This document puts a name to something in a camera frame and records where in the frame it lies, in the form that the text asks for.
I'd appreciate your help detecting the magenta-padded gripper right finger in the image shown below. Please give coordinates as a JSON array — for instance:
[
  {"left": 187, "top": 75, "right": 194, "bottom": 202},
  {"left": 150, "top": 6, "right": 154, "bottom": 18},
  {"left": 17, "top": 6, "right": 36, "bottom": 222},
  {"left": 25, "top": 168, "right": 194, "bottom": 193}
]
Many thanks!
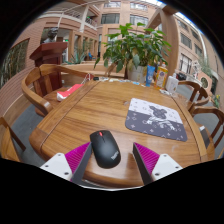
[{"left": 132, "top": 142, "right": 184, "bottom": 186}]

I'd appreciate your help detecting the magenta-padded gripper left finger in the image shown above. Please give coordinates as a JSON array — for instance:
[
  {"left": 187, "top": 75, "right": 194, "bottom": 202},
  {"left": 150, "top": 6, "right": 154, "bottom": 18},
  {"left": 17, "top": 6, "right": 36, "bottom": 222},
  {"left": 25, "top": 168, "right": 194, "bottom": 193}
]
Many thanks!
[{"left": 39, "top": 141, "right": 93, "bottom": 185}]

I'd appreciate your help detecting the black computer mouse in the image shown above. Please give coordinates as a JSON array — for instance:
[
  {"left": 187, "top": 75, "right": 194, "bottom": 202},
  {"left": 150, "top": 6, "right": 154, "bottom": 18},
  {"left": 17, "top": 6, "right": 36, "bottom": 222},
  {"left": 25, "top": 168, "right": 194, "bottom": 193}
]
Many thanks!
[{"left": 89, "top": 129, "right": 122, "bottom": 169}]

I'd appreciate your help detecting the grey white printed mouse pad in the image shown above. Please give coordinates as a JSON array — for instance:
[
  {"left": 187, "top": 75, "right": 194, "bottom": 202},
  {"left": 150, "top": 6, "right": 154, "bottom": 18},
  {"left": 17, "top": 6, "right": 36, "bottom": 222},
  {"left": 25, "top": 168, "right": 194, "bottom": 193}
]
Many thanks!
[{"left": 124, "top": 97, "right": 188, "bottom": 142}]

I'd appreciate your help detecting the black notebook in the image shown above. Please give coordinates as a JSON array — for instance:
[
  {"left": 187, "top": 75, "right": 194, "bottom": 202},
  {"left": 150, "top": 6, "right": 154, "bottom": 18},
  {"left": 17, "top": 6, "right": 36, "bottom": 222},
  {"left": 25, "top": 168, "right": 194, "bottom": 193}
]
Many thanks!
[{"left": 199, "top": 123, "right": 212, "bottom": 150}]

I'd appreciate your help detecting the wooden armchair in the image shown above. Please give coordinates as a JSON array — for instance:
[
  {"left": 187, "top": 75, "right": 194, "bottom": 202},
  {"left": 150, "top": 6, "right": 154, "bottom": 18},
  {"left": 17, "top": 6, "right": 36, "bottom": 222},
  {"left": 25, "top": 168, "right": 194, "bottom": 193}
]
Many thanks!
[
  {"left": 20, "top": 63, "right": 96, "bottom": 118},
  {"left": 0, "top": 116, "right": 27, "bottom": 163},
  {"left": 189, "top": 105, "right": 224, "bottom": 159},
  {"left": 176, "top": 79, "right": 210, "bottom": 111},
  {"left": 105, "top": 63, "right": 129, "bottom": 80}
]

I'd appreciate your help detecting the white pump bottle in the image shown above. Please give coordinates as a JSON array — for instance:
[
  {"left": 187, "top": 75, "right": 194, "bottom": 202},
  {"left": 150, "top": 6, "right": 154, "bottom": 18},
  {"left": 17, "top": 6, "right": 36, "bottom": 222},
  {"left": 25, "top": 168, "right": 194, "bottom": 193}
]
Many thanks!
[{"left": 165, "top": 73, "right": 180, "bottom": 94}]

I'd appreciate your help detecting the yellow liquid bottle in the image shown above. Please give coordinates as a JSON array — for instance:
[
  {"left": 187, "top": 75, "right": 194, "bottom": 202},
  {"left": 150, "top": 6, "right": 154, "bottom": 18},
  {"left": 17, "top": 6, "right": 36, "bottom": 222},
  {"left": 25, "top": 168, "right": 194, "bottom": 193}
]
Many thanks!
[{"left": 154, "top": 62, "right": 169, "bottom": 90}]

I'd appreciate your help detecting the blue tube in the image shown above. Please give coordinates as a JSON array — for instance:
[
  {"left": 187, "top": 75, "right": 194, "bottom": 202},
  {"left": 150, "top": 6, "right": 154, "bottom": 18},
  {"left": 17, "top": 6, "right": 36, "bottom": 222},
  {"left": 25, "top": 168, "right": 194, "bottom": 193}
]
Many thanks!
[{"left": 145, "top": 64, "right": 156, "bottom": 88}]

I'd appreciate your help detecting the white stone statue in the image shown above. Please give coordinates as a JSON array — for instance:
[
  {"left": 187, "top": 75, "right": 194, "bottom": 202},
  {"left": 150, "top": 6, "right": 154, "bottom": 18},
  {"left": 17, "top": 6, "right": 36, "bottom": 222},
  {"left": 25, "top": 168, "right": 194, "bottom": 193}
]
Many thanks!
[{"left": 191, "top": 59, "right": 203, "bottom": 80}]

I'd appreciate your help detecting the green plant in white pot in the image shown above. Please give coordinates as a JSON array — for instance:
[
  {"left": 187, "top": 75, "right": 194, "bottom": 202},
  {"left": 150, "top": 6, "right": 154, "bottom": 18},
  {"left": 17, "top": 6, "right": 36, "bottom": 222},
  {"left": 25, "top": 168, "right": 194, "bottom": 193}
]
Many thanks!
[{"left": 93, "top": 22, "right": 173, "bottom": 84}]

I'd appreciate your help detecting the dark bust statue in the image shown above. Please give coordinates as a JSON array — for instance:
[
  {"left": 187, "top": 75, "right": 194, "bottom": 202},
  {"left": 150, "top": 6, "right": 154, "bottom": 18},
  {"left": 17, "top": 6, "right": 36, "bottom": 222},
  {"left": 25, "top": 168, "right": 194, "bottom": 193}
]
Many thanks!
[{"left": 42, "top": 27, "right": 60, "bottom": 44}]

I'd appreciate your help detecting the dark red wooden pedestal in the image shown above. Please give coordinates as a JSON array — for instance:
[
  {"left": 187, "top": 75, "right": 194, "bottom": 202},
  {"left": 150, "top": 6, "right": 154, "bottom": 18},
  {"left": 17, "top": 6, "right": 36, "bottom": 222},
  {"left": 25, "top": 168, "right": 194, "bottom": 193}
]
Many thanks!
[{"left": 29, "top": 41, "right": 69, "bottom": 98}]

